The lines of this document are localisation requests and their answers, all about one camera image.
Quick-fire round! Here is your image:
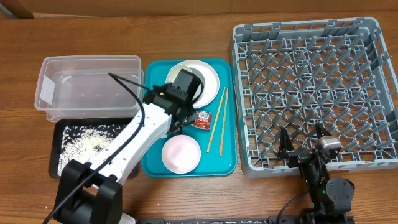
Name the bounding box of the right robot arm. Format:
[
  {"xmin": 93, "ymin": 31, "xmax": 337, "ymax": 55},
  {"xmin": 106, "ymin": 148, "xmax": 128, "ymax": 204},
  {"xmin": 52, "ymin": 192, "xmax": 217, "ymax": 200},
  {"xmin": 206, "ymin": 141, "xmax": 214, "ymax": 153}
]
[{"xmin": 275, "ymin": 123, "xmax": 355, "ymax": 223}]

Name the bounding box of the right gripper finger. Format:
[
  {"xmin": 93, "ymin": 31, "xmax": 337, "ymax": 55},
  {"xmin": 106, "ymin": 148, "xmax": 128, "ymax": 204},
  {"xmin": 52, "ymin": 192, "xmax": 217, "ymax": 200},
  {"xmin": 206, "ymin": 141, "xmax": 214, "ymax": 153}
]
[
  {"xmin": 315, "ymin": 123, "xmax": 331, "ymax": 139},
  {"xmin": 279, "ymin": 127, "xmax": 294, "ymax": 152}
]

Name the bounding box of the white paper cup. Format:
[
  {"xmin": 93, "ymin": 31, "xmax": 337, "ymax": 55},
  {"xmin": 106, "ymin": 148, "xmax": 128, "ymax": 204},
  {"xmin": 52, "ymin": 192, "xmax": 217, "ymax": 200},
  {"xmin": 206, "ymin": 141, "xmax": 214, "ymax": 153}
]
[{"xmin": 167, "ymin": 65, "xmax": 191, "ymax": 82}]

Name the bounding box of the red snack wrapper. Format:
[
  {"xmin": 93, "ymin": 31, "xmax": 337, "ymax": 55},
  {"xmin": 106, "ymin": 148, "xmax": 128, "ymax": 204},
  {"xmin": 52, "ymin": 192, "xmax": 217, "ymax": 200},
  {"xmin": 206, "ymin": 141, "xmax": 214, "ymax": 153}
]
[{"xmin": 191, "ymin": 111, "xmax": 212, "ymax": 130}]

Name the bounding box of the pink bowl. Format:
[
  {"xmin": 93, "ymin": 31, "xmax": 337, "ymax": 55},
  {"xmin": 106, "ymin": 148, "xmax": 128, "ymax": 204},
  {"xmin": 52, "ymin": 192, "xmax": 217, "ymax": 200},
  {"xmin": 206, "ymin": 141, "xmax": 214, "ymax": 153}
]
[{"xmin": 161, "ymin": 135, "xmax": 201, "ymax": 174}]

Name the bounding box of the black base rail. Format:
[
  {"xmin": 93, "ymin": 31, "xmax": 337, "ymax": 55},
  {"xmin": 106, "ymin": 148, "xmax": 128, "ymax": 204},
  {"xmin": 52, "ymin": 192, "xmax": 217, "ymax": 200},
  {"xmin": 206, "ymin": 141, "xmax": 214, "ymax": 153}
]
[{"xmin": 133, "ymin": 215, "xmax": 305, "ymax": 224}]

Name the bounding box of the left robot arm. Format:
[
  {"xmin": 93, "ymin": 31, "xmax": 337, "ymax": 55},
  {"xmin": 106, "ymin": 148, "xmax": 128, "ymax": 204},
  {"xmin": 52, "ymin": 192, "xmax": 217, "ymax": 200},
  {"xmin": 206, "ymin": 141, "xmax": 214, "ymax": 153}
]
[{"xmin": 44, "ymin": 69, "xmax": 204, "ymax": 224}]

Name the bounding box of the teal serving tray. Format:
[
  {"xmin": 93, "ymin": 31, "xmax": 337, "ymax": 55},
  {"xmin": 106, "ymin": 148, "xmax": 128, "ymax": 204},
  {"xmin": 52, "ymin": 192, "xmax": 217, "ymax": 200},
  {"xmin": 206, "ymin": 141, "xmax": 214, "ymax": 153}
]
[{"xmin": 141, "ymin": 59, "xmax": 238, "ymax": 177}]

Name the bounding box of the clear plastic bin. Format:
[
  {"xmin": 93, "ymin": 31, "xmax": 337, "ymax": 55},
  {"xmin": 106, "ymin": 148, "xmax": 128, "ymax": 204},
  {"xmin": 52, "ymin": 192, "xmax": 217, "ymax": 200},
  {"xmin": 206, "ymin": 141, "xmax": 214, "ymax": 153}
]
[{"xmin": 34, "ymin": 55, "xmax": 144, "ymax": 122}]

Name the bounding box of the grey dishwasher rack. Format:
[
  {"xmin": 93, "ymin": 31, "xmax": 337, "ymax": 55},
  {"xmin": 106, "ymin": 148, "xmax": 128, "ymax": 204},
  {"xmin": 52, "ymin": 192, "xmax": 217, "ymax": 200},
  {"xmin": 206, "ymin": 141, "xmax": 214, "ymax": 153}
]
[{"xmin": 230, "ymin": 17, "xmax": 397, "ymax": 177}]

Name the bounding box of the pile of rice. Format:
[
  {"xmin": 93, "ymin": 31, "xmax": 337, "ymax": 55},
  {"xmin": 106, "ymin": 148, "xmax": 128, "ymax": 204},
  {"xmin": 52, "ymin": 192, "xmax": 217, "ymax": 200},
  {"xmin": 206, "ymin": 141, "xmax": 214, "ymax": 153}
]
[{"xmin": 57, "ymin": 124, "xmax": 126, "ymax": 176}]

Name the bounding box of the right wooden chopstick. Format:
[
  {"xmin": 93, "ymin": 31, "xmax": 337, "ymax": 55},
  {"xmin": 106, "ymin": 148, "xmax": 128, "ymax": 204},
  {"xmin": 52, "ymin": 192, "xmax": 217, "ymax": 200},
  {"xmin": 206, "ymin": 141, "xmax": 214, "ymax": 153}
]
[{"xmin": 219, "ymin": 88, "xmax": 229, "ymax": 157}]

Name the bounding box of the wooden chopstick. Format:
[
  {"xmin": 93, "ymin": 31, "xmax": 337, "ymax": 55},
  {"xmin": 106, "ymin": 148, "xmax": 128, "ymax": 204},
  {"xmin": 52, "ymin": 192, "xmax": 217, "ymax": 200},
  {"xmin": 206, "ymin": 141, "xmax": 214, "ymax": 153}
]
[
  {"xmin": 219, "ymin": 88, "xmax": 229, "ymax": 157},
  {"xmin": 206, "ymin": 88, "xmax": 226, "ymax": 153}
]

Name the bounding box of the white round plate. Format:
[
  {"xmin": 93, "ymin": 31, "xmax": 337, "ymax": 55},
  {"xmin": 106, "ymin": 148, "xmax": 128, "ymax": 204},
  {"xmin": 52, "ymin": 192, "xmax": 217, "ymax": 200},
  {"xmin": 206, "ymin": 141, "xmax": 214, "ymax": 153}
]
[{"xmin": 178, "ymin": 60, "xmax": 220, "ymax": 109}]

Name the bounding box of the black plastic tray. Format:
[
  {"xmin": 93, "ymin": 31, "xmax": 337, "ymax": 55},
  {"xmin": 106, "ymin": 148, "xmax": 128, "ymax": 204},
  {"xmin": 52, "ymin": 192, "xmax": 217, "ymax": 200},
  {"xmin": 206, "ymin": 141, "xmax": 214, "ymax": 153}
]
[{"xmin": 48, "ymin": 118, "xmax": 132, "ymax": 178}]

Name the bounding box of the left wooden chopstick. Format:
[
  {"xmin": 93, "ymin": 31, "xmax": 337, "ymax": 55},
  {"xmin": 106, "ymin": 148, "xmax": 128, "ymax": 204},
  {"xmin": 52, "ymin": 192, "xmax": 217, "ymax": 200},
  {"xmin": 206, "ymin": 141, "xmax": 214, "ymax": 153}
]
[{"xmin": 206, "ymin": 88, "xmax": 226, "ymax": 153}]

